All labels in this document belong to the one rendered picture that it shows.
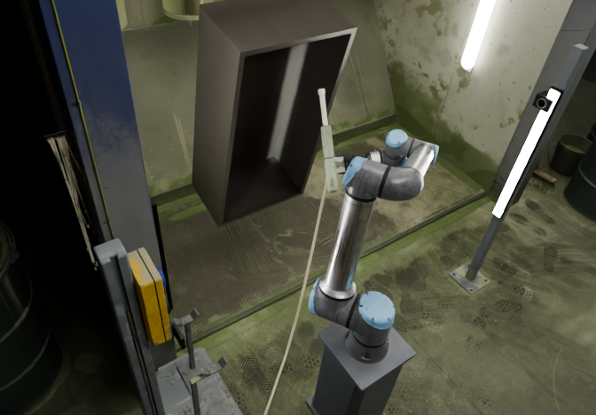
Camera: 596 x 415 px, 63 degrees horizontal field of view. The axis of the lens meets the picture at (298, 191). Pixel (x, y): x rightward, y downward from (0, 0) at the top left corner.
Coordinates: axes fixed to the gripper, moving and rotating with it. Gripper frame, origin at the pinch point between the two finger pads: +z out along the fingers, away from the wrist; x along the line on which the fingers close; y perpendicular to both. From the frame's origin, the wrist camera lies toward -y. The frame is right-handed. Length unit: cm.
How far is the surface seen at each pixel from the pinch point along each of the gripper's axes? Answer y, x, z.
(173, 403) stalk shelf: -59, -79, 67
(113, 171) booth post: -77, 1, 72
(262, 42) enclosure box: -36, 50, 22
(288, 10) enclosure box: -17, 69, 9
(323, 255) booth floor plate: 97, -52, 5
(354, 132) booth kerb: 195, 41, -39
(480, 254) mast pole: 79, -62, -93
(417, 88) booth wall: 184, 71, -96
